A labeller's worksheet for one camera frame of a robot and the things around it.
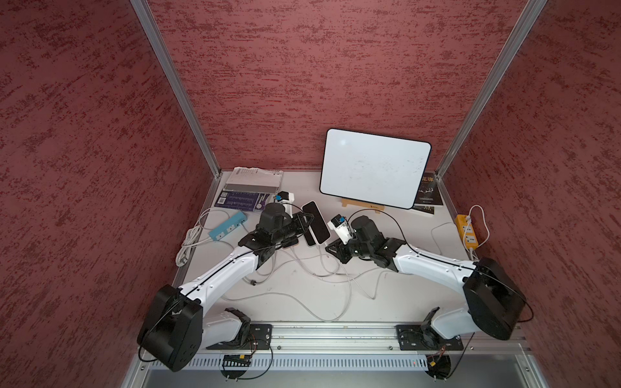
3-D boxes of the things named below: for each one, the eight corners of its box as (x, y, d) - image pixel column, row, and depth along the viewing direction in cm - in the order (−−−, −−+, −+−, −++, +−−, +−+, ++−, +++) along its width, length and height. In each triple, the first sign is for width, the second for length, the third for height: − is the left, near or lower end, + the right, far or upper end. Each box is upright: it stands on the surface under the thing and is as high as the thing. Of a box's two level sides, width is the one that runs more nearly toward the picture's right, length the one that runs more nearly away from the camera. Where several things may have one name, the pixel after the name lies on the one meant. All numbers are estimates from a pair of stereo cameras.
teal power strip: (214, 242, 97) (211, 238, 94) (210, 236, 99) (207, 232, 96) (248, 220, 104) (247, 216, 102) (244, 215, 106) (242, 210, 103)
